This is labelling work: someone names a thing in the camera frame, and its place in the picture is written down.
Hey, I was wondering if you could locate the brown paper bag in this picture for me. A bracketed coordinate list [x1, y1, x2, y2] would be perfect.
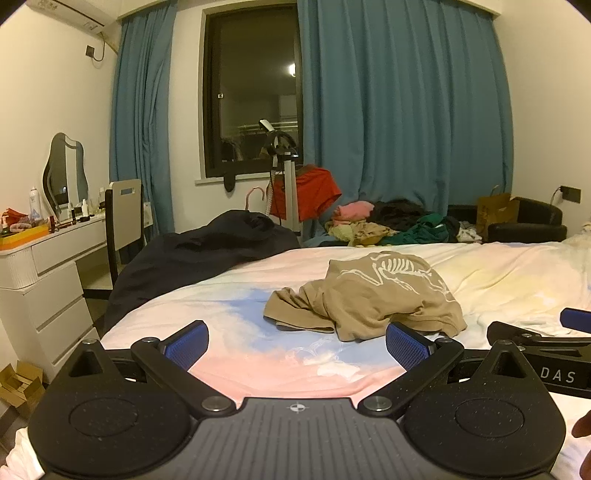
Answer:
[475, 185, 520, 237]

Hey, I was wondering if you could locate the white drawer dresser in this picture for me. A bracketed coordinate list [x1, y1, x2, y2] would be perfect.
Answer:
[0, 215, 110, 385]

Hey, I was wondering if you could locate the white patterned cloth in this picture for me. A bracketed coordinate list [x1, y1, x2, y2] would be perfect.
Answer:
[457, 222, 484, 244]

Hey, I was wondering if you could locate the narrow blue curtain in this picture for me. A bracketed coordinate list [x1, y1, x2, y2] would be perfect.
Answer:
[109, 7, 178, 241]

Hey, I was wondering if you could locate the white back chair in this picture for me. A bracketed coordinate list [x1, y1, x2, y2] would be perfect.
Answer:
[105, 179, 147, 291]

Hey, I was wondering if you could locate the dark window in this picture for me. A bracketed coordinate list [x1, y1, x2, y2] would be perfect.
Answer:
[202, 4, 305, 182]

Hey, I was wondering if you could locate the black wall socket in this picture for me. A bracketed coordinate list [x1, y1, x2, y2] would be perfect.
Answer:
[549, 185, 583, 205]

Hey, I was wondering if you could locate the orange tray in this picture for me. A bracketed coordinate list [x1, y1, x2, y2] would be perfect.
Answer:
[0, 224, 50, 251]

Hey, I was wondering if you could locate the red shirt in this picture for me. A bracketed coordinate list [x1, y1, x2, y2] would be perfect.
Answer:
[269, 167, 343, 221]

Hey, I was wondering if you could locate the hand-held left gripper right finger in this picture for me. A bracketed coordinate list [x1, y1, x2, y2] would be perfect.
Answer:
[358, 321, 534, 418]

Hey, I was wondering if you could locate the black crumpled cloth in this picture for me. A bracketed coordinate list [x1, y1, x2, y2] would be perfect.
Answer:
[372, 199, 435, 232]

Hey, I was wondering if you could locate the white air conditioner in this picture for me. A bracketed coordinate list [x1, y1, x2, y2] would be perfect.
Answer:
[25, 0, 116, 27]

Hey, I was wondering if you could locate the wavy frame mirror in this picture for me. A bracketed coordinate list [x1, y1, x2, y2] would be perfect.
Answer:
[42, 133, 89, 219]

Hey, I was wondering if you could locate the black jacket on bed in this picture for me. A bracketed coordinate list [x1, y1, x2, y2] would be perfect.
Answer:
[104, 210, 302, 334]

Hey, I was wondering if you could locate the wide blue curtain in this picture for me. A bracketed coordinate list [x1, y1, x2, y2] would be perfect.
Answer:
[295, 0, 515, 247]

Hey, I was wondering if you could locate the green crumpled cloth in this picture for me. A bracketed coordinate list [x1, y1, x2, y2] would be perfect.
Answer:
[381, 212, 461, 247]

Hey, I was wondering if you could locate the person's right hand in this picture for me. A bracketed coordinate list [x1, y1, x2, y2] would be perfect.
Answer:
[571, 409, 591, 440]

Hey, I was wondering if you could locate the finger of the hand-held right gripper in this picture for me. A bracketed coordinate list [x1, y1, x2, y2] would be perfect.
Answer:
[487, 322, 591, 357]
[560, 308, 591, 334]

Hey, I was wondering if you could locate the open cardboard box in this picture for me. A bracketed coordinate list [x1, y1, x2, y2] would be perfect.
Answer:
[0, 362, 45, 420]

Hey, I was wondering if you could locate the pink clothes hanger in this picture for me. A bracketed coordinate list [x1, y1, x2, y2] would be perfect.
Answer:
[243, 186, 267, 214]

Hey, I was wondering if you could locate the black sofa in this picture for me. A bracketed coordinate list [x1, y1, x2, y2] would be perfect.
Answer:
[445, 196, 568, 244]

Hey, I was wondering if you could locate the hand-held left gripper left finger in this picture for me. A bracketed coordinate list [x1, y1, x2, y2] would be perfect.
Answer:
[60, 320, 237, 418]

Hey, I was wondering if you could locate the pink cloth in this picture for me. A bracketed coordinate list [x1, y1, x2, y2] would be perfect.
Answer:
[333, 202, 376, 223]

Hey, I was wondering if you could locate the tan printed t-shirt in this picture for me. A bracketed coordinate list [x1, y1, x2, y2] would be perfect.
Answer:
[263, 251, 468, 343]

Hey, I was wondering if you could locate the standing garment steamer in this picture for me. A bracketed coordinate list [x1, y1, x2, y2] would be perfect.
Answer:
[257, 119, 306, 241]

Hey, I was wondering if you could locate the bed with pastel sheet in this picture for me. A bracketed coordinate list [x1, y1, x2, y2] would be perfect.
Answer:
[0, 240, 591, 480]

